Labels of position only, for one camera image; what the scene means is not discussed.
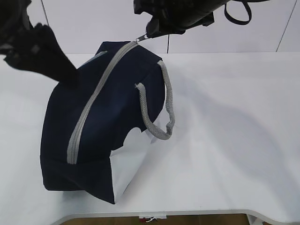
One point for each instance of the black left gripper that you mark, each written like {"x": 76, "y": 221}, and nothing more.
{"x": 32, "y": 48}

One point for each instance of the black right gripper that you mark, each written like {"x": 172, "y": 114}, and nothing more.
{"x": 176, "y": 16}

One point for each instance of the navy blue lunch bag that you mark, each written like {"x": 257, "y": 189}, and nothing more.
{"x": 96, "y": 135}

